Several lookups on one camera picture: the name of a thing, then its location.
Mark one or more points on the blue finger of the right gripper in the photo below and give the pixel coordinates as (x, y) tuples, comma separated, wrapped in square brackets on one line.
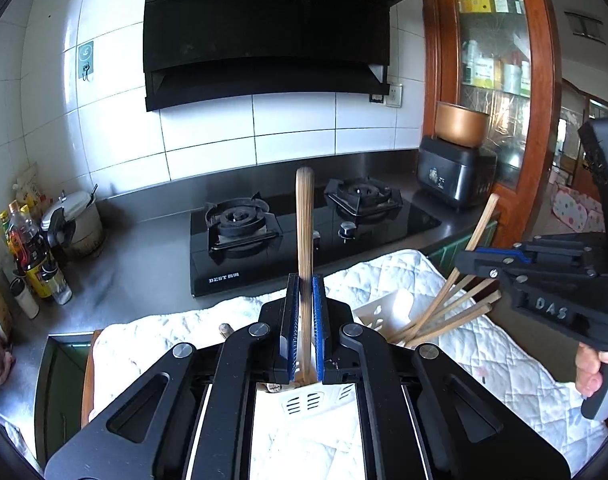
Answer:
[(502, 255), (484, 264)]

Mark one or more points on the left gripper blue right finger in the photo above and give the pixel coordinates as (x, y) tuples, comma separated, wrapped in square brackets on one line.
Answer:
[(421, 415)]

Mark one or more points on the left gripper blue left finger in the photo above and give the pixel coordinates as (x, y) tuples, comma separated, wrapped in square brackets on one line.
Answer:
[(190, 415)]

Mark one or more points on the wooden chopstick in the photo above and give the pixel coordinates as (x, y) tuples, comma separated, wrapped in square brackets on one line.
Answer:
[(456, 321), (304, 206), (478, 231), (460, 302), (434, 317), (225, 330)]

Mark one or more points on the person right hand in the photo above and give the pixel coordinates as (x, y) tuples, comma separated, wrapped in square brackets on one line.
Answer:
[(588, 378)]

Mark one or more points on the white quilted table cloth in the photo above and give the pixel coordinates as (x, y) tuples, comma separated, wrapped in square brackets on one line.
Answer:
[(312, 433)]

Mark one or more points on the white plastic utensil holder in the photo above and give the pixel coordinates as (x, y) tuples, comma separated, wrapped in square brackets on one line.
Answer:
[(352, 361)]

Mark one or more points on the copper inner pot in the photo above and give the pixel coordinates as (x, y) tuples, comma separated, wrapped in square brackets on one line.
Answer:
[(459, 125)]

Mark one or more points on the dark sauce bottle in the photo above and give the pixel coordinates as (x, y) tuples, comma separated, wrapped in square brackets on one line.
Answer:
[(52, 280)]

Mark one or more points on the wooden glass cabinet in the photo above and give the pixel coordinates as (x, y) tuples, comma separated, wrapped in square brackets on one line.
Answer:
[(502, 58)]

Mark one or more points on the steel pot with lid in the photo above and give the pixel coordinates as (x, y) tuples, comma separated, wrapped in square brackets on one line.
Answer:
[(73, 226)]

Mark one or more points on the oil bottle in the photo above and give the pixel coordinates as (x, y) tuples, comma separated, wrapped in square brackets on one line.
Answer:
[(28, 247)]

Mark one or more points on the black range hood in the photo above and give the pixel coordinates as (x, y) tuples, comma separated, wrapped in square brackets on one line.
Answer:
[(199, 50)]

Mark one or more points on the white wall socket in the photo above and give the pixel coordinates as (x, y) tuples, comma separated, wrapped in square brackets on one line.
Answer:
[(395, 97)]

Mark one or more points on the green wall hook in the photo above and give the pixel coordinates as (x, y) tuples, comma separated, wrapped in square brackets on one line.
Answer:
[(85, 61)]

